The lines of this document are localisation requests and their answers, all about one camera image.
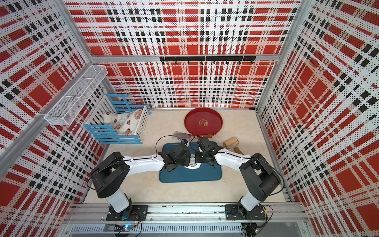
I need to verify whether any small green circuit board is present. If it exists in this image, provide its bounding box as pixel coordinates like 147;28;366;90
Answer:
114;224;135;232

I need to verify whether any doll in patterned cloth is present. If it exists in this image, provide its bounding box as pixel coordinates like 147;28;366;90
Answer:
103;109;143;135

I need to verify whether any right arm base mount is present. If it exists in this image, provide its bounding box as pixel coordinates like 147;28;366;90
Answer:
225;204;266;221

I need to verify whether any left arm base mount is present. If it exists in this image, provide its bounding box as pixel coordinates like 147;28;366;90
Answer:
106;205;149;221

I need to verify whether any white dough lump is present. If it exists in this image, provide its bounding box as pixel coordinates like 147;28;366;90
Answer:
185;163;201;170

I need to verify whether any knife with wooden handle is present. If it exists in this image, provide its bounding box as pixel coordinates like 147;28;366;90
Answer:
172;131;213;141

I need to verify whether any teal plastic tray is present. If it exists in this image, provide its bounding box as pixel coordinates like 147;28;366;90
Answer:
158;142;223;183

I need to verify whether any white wire mesh basket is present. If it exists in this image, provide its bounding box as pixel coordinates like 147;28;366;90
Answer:
44;65;108;125

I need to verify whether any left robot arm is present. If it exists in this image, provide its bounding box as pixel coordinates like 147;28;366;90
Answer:
90;143;190;213

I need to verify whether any red round plate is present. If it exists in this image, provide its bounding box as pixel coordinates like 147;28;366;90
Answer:
184;108;223;136

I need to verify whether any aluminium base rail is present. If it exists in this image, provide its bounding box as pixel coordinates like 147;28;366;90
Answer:
59;202;313;237

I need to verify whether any black hook rail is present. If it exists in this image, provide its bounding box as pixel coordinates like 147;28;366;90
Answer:
159;56;257;63

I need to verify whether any small glass bowl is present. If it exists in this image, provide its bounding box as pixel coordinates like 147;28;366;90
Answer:
189;154;197;167

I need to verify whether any blue white toy crib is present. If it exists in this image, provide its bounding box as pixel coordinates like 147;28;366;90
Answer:
84;94;151;145

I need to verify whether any wooden rolling pin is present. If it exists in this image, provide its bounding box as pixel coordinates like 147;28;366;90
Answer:
223;137;243;155

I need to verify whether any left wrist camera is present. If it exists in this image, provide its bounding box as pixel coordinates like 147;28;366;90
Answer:
180;139;189;147

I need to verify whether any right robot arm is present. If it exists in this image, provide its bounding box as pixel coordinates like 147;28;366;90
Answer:
195;137;281;213

